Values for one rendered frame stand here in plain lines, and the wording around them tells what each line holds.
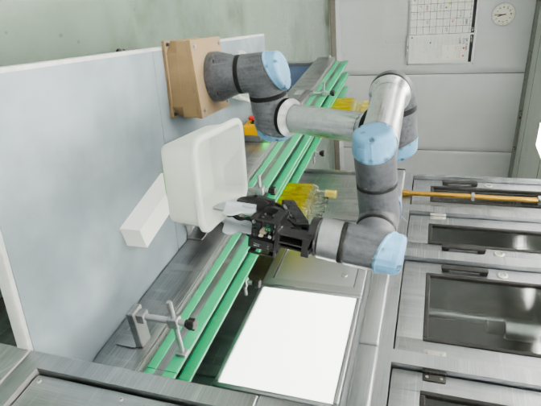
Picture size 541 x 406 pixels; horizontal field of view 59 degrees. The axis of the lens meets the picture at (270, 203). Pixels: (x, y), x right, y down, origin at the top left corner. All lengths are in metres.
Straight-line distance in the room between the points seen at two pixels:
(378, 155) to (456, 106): 6.93
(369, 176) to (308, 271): 0.88
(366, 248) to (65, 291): 0.67
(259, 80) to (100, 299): 0.74
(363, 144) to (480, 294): 0.99
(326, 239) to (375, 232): 0.08
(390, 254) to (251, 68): 0.80
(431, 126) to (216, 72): 6.56
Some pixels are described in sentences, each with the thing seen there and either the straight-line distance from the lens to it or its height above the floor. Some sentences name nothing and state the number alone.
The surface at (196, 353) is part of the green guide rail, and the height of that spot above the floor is 0.94.
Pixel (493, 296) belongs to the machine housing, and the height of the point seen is 1.72.
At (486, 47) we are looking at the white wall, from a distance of 7.54.
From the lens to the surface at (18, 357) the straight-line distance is 1.13.
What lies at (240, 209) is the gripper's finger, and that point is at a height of 1.17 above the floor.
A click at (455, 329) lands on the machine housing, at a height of 1.60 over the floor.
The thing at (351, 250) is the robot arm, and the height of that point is 1.38.
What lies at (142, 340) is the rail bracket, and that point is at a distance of 1.26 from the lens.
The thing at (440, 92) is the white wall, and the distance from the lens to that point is 7.68.
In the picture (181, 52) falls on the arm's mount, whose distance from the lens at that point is 1.44.
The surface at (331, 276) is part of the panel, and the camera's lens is 1.66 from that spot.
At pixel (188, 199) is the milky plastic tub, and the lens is 0.85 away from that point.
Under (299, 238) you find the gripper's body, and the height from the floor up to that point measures 1.29.
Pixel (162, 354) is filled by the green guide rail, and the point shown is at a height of 0.90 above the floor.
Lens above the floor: 1.49
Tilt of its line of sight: 18 degrees down
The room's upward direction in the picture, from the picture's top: 94 degrees clockwise
